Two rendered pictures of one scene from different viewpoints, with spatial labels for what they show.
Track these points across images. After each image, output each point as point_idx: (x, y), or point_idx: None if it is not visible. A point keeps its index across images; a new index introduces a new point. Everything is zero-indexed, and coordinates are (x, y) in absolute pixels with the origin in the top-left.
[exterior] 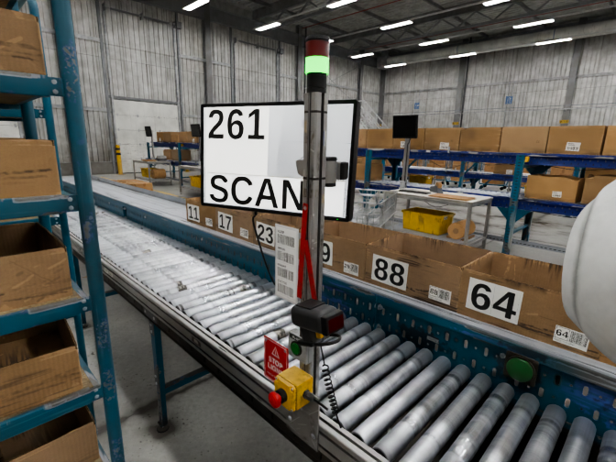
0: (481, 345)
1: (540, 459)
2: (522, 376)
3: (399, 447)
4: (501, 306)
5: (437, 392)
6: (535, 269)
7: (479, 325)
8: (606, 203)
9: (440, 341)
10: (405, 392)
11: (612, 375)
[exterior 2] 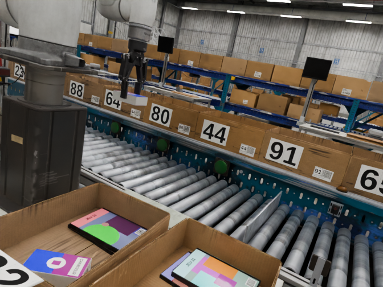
0: (106, 121)
1: (96, 146)
2: (114, 129)
3: None
4: (115, 102)
5: None
6: (146, 95)
7: (105, 110)
8: None
9: (92, 122)
10: None
11: (141, 123)
